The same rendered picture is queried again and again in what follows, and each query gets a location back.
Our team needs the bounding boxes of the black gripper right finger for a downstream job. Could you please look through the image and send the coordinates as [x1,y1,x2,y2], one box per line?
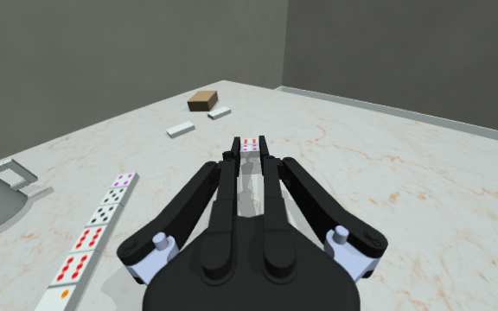
[259,136,388,283]

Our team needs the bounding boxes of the tan rectangular box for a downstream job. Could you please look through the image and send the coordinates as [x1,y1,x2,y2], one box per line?
[187,91,218,111]

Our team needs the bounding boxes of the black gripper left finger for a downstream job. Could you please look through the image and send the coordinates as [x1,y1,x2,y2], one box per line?
[116,136,241,286]

